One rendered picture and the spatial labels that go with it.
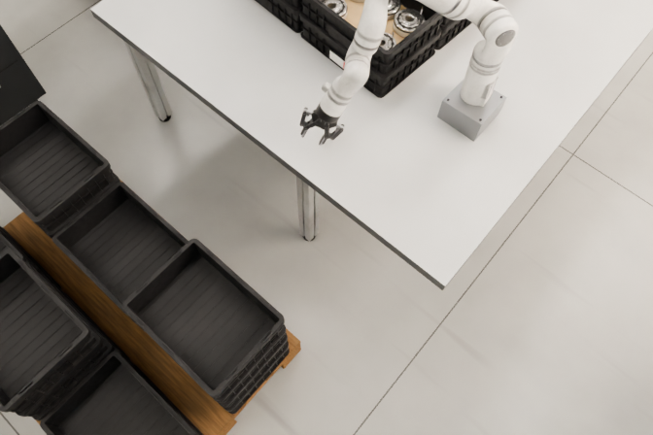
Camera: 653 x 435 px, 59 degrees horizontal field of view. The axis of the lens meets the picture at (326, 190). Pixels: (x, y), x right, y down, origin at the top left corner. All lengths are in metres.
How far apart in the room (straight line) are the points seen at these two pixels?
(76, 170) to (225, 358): 0.87
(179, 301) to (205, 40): 0.92
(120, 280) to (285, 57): 0.95
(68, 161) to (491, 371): 1.76
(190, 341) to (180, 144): 1.16
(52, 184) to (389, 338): 1.37
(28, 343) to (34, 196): 0.51
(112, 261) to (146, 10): 0.92
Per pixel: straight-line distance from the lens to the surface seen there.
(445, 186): 1.82
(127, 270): 2.11
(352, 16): 2.02
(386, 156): 1.84
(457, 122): 1.91
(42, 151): 2.30
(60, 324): 2.00
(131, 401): 2.10
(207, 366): 1.84
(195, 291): 1.90
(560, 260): 2.64
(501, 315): 2.47
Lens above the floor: 2.27
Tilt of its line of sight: 62 degrees down
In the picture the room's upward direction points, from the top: 2 degrees clockwise
